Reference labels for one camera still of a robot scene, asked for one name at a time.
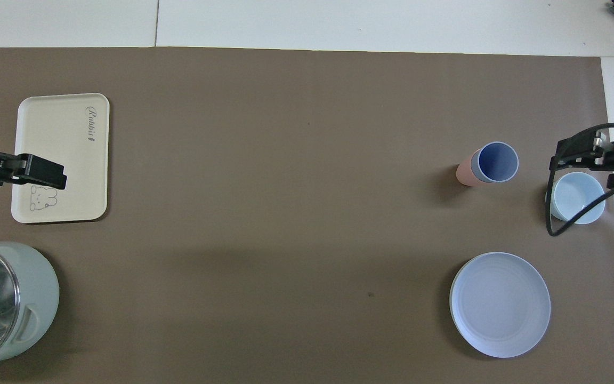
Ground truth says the cream rabbit print tray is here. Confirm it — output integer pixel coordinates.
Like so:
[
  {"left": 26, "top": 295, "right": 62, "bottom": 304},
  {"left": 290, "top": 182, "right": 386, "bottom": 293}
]
[{"left": 11, "top": 93, "right": 111, "bottom": 224}]

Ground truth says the brown table mat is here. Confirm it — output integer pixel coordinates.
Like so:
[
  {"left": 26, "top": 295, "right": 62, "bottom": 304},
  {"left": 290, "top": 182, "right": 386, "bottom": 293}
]
[{"left": 0, "top": 47, "right": 614, "bottom": 384}]

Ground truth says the pink plastic cup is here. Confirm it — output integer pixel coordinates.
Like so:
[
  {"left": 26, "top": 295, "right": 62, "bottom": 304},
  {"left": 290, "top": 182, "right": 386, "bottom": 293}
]
[{"left": 456, "top": 150, "right": 494, "bottom": 187}]

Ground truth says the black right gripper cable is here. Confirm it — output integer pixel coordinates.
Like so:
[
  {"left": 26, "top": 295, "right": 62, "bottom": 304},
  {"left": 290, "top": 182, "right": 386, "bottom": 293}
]
[{"left": 546, "top": 122, "right": 614, "bottom": 237}]

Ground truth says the blue plastic cup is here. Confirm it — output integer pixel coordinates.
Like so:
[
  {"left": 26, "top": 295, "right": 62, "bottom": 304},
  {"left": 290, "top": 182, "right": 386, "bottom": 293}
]
[{"left": 471, "top": 141, "right": 519, "bottom": 183}]

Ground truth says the light blue bowl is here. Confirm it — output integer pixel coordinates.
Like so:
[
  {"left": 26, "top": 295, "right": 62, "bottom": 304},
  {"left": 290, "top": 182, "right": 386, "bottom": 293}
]
[{"left": 546, "top": 172, "right": 606, "bottom": 225}]

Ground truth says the pale green electric pot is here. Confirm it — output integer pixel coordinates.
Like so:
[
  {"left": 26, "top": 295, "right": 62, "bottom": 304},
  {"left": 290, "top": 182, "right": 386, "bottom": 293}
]
[{"left": 0, "top": 242, "right": 60, "bottom": 374}]

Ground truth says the pale blue plate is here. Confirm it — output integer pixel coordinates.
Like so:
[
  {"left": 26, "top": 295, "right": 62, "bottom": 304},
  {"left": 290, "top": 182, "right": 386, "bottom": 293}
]
[{"left": 449, "top": 252, "right": 552, "bottom": 358}]

